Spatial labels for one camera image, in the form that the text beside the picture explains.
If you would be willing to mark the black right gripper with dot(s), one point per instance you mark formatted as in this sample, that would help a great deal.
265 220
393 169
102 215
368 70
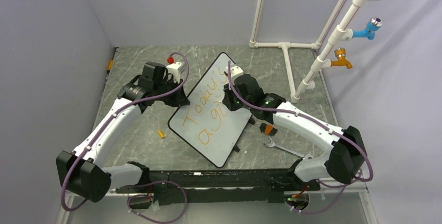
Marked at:
228 99

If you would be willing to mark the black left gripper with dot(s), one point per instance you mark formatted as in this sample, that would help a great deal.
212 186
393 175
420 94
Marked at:
179 100

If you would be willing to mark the white whiteboard black frame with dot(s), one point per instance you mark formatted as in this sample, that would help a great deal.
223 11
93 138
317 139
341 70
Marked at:
206 124

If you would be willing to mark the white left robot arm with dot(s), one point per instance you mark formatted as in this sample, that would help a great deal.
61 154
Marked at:
83 171

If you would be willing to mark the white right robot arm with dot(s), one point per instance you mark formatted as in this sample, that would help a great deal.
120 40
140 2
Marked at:
344 151

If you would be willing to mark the black orange eraser block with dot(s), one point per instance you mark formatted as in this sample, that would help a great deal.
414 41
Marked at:
267 129

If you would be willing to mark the silver open-end wrench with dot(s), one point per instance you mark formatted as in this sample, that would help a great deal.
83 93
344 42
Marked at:
269 143

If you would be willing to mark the blue faucet tap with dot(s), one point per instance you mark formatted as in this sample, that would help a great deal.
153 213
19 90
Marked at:
373 25

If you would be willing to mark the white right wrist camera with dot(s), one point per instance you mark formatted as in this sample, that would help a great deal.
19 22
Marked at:
232 74

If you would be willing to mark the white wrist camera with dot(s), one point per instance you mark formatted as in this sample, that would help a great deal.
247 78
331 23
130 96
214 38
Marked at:
175 68
232 74

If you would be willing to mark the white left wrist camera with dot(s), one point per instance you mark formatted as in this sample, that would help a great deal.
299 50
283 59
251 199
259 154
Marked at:
175 68

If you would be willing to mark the orange black pen at wall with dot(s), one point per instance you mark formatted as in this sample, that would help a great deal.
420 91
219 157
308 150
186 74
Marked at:
109 67

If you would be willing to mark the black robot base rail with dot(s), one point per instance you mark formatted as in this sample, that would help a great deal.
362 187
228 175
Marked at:
222 186

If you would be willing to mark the white pvc pipe frame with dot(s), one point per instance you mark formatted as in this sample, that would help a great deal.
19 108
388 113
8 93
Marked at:
329 38

